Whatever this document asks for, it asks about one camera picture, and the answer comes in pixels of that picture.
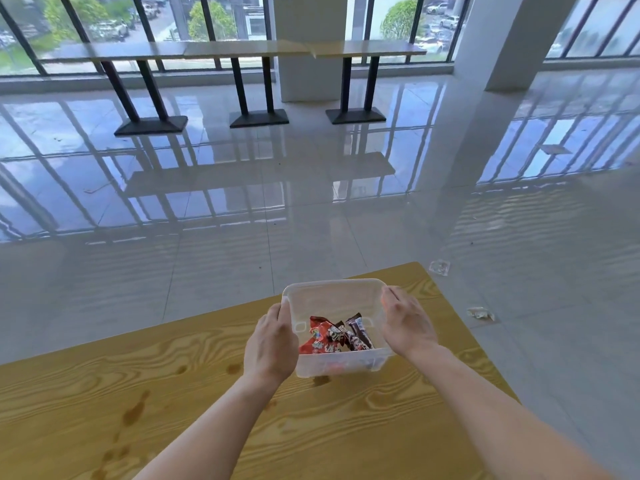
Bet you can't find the clear plastic container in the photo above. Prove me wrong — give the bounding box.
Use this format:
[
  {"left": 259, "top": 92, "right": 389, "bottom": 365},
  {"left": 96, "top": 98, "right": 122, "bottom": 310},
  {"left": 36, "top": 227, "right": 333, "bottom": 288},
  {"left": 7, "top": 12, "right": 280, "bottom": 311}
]
[{"left": 281, "top": 279, "right": 395, "bottom": 379}]

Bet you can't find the person's left hand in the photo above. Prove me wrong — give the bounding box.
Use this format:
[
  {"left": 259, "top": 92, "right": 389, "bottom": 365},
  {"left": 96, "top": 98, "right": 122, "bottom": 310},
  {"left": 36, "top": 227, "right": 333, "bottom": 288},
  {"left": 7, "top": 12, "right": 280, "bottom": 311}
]
[{"left": 243, "top": 301, "right": 299, "bottom": 387}]

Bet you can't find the person's left forearm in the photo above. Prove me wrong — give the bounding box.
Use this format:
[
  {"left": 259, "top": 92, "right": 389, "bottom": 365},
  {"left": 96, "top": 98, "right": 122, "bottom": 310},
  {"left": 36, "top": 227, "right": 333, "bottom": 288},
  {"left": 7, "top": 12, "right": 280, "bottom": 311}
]
[{"left": 134, "top": 376, "right": 281, "bottom": 480}]

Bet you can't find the dark brown snack packet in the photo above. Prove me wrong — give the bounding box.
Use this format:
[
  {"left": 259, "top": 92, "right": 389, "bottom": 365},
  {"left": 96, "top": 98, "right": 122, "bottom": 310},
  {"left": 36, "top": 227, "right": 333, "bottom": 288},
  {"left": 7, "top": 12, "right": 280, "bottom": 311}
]
[{"left": 340, "top": 313, "right": 376, "bottom": 352}]

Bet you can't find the person's right hand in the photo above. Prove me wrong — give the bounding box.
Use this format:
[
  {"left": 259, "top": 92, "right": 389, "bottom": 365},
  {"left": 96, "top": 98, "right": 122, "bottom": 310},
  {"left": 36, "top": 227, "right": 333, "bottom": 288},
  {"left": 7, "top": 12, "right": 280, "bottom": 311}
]
[{"left": 381, "top": 286, "right": 440, "bottom": 359}]

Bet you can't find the black window railing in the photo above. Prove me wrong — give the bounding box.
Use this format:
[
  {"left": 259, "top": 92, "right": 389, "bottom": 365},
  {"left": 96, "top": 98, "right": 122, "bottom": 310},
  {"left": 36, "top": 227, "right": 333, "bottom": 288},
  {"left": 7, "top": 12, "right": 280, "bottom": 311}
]
[{"left": 0, "top": 0, "right": 473, "bottom": 77}]

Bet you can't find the person's right forearm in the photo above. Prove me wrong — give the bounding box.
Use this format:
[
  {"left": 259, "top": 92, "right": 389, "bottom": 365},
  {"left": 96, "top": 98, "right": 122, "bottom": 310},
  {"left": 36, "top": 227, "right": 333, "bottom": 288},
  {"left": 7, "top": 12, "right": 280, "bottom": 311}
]
[{"left": 407, "top": 344, "right": 617, "bottom": 480}]

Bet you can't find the long wooden bar table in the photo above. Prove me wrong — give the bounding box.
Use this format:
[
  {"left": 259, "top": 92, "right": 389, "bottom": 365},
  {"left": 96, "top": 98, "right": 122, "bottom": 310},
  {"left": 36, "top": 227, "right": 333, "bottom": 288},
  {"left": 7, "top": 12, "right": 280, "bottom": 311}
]
[
  {"left": 39, "top": 43, "right": 189, "bottom": 136},
  {"left": 310, "top": 41, "right": 427, "bottom": 125},
  {"left": 184, "top": 40, "right": 312, "bottom": 129}
]

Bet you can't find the red snack packet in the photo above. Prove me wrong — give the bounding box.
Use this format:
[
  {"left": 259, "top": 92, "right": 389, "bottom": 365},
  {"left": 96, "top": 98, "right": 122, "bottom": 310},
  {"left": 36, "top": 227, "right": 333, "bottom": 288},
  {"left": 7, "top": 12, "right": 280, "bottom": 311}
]
[{"left": 299, "top": 316, "right": 351, "bottom": 355}]

